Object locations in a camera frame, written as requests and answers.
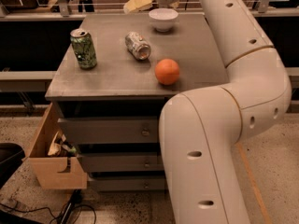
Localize silver 7up can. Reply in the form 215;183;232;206
125;32;151;61

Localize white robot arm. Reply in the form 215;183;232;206
123;0;292;224

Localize green soda can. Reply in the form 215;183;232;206
70;28;97;69

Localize white ceramic bowl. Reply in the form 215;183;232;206
149;8;178;32

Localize orange fruit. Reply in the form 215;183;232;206
155;59;180;85

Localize grey drawer cabinet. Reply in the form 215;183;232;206
46;13;228;181

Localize grey metal railing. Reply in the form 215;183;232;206
0;0;299;19

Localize top grey drawer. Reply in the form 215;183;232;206
58;117;159;144

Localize grey drawer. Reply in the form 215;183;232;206
58;117;159;144
88;176;166;192
78;152;164;173

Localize middle grey drawer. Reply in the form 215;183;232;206
78;152;164;173

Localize snack bags in box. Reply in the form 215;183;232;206
48;131;77;157

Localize bottom grey drawer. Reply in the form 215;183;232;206
88;176;166;192

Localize wooden side box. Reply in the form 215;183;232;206
27;105;87;189

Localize black floor cables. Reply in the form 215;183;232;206
0;189;97;224

